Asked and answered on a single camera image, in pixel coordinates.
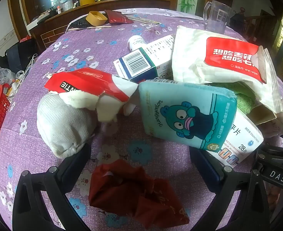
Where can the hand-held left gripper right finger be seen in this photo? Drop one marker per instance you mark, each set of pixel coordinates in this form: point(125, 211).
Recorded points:
point(207, 170)

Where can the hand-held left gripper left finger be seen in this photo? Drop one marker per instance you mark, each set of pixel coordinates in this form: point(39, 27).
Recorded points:
point(80, 158)

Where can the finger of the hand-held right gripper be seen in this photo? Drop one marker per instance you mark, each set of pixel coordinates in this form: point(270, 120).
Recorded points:
point(276, 155)

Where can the grey white knitted sock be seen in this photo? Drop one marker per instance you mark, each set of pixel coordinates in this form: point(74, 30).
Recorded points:
point(62, 130)

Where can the dark red bag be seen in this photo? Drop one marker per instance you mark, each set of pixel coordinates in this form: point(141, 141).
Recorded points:
point(131, 192)

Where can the green fluffy cloth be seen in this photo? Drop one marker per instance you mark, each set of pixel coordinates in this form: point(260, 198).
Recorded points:
point(243, 101)

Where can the teal cartoon tissue pack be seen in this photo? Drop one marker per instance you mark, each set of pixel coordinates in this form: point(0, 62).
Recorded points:
point(175, 105)

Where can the red and white torn box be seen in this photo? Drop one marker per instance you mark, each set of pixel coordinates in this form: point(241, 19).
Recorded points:
point(88, 86)

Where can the purple floral tablecloth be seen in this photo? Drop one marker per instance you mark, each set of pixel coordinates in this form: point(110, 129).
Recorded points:
point(83, 53)

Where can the clear plastic bag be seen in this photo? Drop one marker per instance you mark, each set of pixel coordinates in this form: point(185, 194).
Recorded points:
point(5, 74)

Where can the blue white medicine box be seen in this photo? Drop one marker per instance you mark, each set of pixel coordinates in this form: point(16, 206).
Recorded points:
point(141, 62)

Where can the white wet wipe packet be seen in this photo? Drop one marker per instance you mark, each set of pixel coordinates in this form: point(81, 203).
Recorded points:
point(194, 53)

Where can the dark shopping bag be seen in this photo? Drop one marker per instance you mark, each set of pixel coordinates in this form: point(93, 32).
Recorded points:
point(21, 55)

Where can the white plastic bottle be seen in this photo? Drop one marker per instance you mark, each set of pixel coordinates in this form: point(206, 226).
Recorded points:
point(136, 42)

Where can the wooden chopstick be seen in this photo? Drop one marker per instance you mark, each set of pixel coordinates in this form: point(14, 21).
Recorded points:
point(88, 28)

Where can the wooden brick-pattern counter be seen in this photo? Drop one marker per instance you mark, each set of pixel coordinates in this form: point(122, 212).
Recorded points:
point(52, 28)

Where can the black mesh pad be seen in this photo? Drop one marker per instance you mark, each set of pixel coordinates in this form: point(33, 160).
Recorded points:
point(81, 22)

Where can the yellow round container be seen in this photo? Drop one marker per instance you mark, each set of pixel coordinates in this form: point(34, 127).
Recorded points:
point(95, 19)

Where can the dark hanging jacket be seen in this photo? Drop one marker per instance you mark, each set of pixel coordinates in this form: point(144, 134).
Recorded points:
point(237, 19)

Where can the white flat box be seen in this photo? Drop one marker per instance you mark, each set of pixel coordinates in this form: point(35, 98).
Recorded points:
point(36, 21)

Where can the dark red packet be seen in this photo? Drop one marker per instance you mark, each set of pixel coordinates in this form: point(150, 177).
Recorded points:
point(117, 16)

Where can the clear plastic pitcher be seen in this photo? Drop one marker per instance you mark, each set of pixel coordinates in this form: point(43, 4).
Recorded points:
point(216, 16)

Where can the pale wooden ruler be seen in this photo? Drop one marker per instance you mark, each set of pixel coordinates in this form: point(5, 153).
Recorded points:
point(144, 19)

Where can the yellow box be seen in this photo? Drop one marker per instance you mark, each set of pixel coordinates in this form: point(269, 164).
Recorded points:
point(86, 1)

